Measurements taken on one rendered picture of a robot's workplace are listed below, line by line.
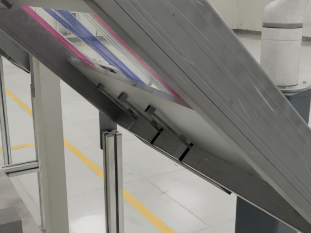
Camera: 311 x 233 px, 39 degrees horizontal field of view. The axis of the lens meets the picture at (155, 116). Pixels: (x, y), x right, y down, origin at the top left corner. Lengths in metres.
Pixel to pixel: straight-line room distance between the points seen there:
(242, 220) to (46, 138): 0.71
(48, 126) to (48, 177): 0.16
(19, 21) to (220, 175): 0.52
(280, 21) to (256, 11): 9.07
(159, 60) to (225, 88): 0.07
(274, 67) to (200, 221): 0.90
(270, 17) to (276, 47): 0.09
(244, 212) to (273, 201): 0.88
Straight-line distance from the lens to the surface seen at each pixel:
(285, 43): 1.37
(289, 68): 1.39
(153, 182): 2.39
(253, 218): 1.54
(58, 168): 1.38
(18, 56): 1.78
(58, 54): 1.00
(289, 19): 1.37
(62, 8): 0.58
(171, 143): 0.88
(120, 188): 1.18
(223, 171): 0.75
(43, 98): 1.31
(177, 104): 0.60
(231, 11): 10.85
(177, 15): 0.32
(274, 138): 0.40
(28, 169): 1.86
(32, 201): 2.26
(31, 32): 0.98
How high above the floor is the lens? 0.99
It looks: 16 degrees down
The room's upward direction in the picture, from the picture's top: straight up
